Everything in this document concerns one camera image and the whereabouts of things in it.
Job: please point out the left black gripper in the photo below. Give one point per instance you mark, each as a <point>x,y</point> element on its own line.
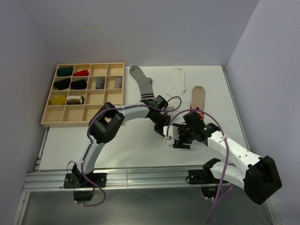
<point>160,129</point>

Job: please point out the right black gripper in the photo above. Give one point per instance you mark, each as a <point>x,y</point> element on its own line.
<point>178,144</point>

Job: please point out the white striped sock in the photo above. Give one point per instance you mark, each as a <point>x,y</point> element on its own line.
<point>169,142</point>

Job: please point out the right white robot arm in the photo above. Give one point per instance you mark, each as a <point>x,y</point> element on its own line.
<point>257,176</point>

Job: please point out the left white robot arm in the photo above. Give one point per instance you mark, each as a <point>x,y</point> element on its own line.
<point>105,124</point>

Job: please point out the beige red reindeer sock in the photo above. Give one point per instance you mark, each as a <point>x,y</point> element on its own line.
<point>198,98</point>

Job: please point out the plain white sock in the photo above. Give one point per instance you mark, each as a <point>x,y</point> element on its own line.
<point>176,83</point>

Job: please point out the grey striped sock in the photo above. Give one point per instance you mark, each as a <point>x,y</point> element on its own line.
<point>144,83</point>

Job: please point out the light grey rolled sock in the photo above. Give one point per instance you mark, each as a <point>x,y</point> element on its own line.
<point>118,83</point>

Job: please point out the wooden compartment tray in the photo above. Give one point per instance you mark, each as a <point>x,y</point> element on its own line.
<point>94,99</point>

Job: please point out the black rolled sock right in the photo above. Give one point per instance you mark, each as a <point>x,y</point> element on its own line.
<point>78,85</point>

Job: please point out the black rolled sock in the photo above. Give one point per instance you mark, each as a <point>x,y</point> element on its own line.
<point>78,85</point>
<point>62,84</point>

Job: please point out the white brown rolled sock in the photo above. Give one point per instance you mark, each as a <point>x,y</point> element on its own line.
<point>75,100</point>

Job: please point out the red rolled sock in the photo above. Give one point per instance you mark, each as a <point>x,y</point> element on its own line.
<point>81,73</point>

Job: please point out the black rolled sock left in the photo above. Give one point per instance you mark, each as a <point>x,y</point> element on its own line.
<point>62,84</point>

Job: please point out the yellow rolled sock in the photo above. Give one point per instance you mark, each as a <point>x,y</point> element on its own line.
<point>58,100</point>

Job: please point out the dark green rolled sock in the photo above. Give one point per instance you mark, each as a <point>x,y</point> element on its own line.
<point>64,71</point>

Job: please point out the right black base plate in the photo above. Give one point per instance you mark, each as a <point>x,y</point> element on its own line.
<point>201,177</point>

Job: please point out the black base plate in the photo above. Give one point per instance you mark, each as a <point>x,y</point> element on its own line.
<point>201,177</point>
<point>71,181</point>

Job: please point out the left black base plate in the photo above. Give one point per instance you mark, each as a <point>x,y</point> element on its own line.
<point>71,181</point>

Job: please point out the aluminium mounting rail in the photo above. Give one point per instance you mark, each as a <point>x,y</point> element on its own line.
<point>116,178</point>

